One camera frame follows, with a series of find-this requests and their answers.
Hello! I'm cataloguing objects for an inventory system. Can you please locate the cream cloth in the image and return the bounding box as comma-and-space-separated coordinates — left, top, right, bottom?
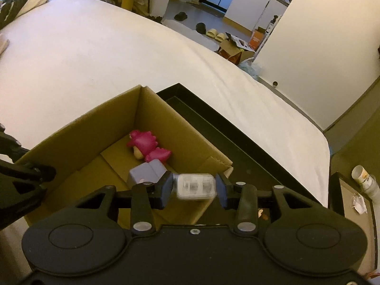
15, 0, 50, 19

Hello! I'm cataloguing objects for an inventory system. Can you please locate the stack of disposable cups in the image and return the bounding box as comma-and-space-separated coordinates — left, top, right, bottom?
352, 165, 380, 197

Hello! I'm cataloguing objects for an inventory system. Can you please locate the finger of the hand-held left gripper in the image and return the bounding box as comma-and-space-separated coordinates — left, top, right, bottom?
0, 174, 47, 231
0, 123, 57, 185

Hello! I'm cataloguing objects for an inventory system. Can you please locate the dark textured object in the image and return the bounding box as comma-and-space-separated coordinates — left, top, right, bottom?
0, 0, 32, 30

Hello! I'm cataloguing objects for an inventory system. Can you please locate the white translucent case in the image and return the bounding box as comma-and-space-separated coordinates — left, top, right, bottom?
176, 173, 216, 200

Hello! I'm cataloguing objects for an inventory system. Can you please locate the black brown-topped side table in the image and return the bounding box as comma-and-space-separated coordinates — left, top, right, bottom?
328, 172, 380, 277

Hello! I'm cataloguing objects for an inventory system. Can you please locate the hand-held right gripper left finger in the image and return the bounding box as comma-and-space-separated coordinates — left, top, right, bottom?
74, 172, 176, 238

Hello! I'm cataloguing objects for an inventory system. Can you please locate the orange carton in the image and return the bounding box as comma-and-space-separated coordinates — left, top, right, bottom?
248, 27, 269, 51

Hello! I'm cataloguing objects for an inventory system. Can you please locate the pale blue plastic bag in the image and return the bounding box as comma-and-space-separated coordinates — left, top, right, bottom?
239, 58, 263, 79

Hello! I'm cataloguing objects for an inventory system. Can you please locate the white kitchen cabinet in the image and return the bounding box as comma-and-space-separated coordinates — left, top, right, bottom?
223, 0, 290, 33

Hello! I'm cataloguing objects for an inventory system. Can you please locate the pink dinosaur toy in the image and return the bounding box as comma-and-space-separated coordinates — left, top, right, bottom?
127, 130, 173, 164

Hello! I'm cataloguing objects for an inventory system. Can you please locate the black tray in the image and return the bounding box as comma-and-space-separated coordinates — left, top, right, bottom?
156, 82, 325, 223

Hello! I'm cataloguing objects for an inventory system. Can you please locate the grey toy box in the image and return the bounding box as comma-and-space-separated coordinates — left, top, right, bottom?
127, 159, 168, 188

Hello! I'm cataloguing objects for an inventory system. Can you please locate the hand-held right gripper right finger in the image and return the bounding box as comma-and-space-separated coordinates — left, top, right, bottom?
214, 173, 324, 237

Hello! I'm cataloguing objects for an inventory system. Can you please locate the white oval floor mat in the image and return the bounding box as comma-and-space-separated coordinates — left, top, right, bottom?
163, 19, 222, 51

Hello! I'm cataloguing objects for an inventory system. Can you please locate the black and white leaflet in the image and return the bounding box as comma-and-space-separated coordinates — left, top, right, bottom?
226, 32, 253, 51

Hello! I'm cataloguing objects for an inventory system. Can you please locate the brown cardboard floor box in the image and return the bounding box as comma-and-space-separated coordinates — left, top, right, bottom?
218, 38, 256, 65

